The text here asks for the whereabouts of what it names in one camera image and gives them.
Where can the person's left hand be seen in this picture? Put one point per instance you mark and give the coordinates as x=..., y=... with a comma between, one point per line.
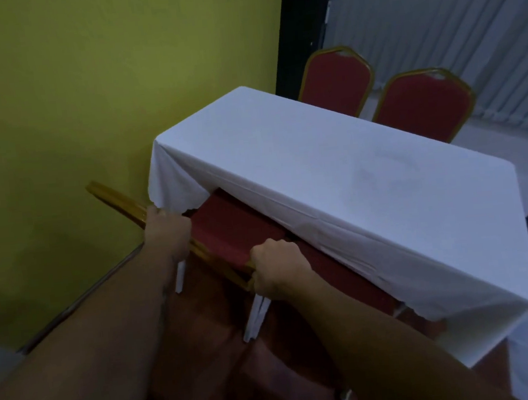
x=166, y=237

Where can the person's right hand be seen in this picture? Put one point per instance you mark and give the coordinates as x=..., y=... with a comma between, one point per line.
x=282, y=270

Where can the person's right fingers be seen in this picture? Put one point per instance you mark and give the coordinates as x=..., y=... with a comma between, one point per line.
x=271, y=250

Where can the person's left fingers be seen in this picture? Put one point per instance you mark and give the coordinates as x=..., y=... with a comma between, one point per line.
x=175, y=220

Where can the red chair with gold frame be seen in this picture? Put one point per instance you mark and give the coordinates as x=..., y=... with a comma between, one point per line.
x=229, y=228
x=425, y=105
x=336, y=81

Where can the person's left forearm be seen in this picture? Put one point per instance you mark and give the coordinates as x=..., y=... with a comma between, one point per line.
x=83, y=354

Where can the person's right forearm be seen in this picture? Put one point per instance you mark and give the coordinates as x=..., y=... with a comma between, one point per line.
x=391, y=357

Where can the white tablecloth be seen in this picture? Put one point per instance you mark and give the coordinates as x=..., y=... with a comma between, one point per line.
x=337, y=186

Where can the dark baseboard strip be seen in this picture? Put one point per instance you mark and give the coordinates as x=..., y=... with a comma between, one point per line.
x=80, y=301

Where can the white pleated curtain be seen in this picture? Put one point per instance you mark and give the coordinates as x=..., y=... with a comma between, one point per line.
x=451, y=21

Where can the black door frame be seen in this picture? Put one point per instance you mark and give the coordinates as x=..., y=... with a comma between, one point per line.
x=303, y=30

